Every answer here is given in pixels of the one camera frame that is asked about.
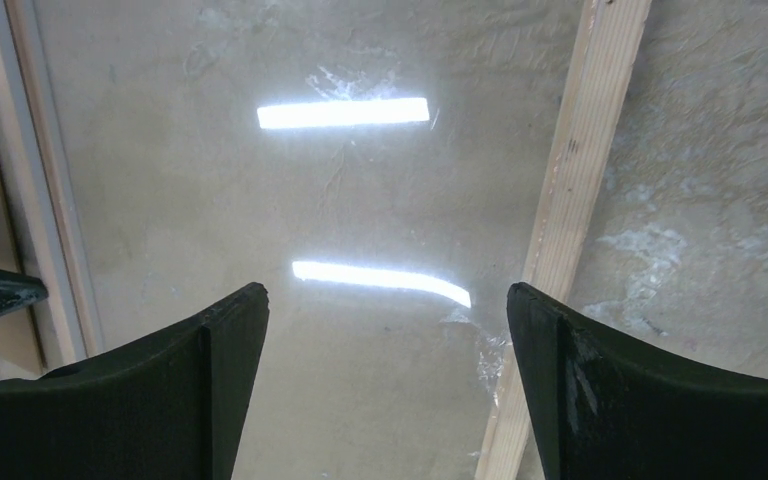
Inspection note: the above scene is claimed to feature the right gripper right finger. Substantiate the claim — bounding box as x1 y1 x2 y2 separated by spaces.
507 283 768 479

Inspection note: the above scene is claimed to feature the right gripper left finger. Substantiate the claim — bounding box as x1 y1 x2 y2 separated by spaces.
0 283 269 479

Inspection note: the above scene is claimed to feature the clear glass pane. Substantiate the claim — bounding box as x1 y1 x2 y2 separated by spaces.
32 0 591 480

